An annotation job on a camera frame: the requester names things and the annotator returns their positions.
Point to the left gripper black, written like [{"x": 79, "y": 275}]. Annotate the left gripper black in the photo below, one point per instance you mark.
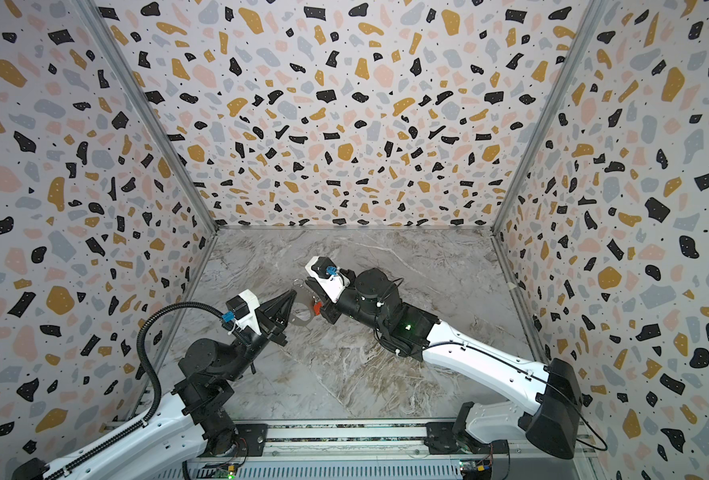
[{"x": 274, "y": 319}]

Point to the metal keyring plate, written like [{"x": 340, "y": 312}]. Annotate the metal keyring plate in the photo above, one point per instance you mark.
[{"x": 303, "y": 306}]

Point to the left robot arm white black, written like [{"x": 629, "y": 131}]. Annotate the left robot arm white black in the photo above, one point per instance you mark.
[{"x": 188, "y": 421}]

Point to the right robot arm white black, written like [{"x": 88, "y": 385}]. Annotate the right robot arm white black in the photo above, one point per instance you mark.
[{"x": 544, "y": 401}]

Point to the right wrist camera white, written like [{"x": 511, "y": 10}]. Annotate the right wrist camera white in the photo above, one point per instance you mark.
[{"x": 324, "y": 268}]

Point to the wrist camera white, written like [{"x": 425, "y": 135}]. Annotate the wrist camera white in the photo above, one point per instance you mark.
[
  {"x": 324, "y": 268},
  {"x": 240, "y": 313}
]

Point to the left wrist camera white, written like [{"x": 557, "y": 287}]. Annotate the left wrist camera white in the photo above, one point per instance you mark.
[{"x": 240, "y": 313}]

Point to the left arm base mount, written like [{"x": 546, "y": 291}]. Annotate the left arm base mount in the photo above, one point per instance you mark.
[{"x": 224, "y": 437}]

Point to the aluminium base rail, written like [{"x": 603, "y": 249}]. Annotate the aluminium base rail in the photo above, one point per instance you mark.
[{"x": 370, "y": 439}]

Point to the perforated cable tray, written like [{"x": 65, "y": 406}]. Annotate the perforated cable tray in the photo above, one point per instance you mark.
[{"x": 376, "y": 469}]

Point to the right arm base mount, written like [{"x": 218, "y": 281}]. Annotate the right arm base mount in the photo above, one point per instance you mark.
[{"x": 446, "y": 438}]

